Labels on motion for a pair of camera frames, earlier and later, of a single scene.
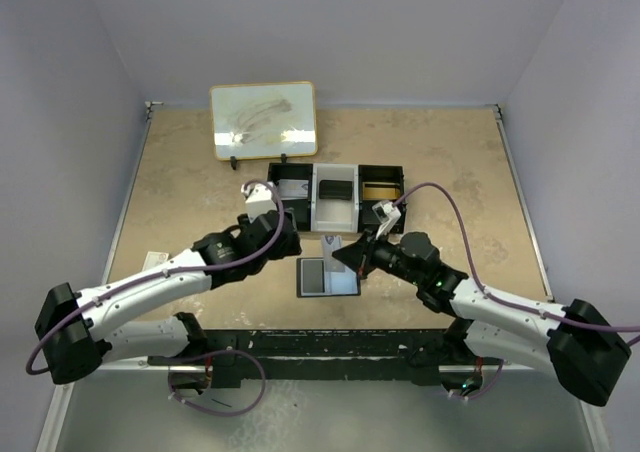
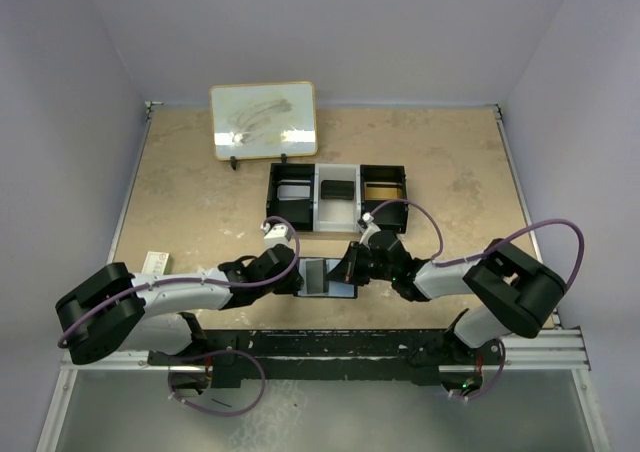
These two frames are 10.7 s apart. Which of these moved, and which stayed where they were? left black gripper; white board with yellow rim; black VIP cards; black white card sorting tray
Moved: left black gripper
Stayed: black VIP cards; white board with yellow rim; black white card sorting tray
